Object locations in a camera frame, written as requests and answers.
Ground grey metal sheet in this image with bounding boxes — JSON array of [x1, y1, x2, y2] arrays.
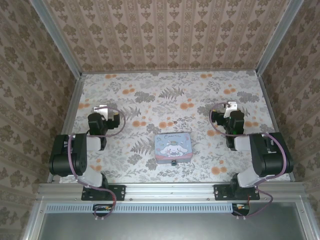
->
[[37, 202, 311, 240]]

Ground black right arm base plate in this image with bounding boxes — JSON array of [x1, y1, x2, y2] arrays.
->
[[213, 184, 260, 202]]

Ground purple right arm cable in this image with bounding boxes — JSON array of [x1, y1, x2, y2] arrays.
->
[[209, 102, 289, 221]]

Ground blue cartoon tin box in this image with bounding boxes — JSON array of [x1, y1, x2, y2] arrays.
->
[[154, 132, 193, 165]]

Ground aluminium lower frame bar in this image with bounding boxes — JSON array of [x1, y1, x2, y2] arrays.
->
[[295, 198, 320, 240], [22, 198, 46, 240]]

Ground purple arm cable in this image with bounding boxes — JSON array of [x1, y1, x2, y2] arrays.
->
[[209, 102, 289, 221], [66, 107, 126, 222]]

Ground aluminium front mounting rail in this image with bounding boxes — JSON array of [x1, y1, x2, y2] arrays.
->
[[37, 182, 307, 202]]

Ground aluminium table back rail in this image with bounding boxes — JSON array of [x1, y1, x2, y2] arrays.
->
[[81, 69, 258, 75]]

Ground aluminium corner post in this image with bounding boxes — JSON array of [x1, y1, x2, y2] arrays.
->
[[31, 0, 84, 76], [255, 0, 305, 76]]

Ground grey slotted cable duct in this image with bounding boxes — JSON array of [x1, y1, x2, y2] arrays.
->
[[46, 202, 251, 214]]

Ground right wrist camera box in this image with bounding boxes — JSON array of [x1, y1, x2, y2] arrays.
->
[[224, 100, 239, 118]]

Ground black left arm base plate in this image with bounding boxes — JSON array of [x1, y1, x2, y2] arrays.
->
[[81, 184, 127, 202]]

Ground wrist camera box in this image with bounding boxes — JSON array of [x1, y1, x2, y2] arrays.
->
[[224, 100, 239, 118], [93, 105, 110, 119]]

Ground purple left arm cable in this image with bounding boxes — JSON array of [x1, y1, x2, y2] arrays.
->
[[66, 107, 126, 222]]

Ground aluminium table side rail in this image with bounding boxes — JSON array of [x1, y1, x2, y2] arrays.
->
[[47, 73, 86, 183], [256, 71, 296, 181]]

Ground small electronics board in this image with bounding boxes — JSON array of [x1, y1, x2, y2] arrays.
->
[[92, 203, 114, 218], [231, 202, 251, 216]]

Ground floral tablecloth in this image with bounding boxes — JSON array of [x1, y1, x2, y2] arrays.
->
[[52, 71, 293, 183]]

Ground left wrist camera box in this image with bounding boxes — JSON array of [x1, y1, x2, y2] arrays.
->
[[93, 105, 110, 119]]

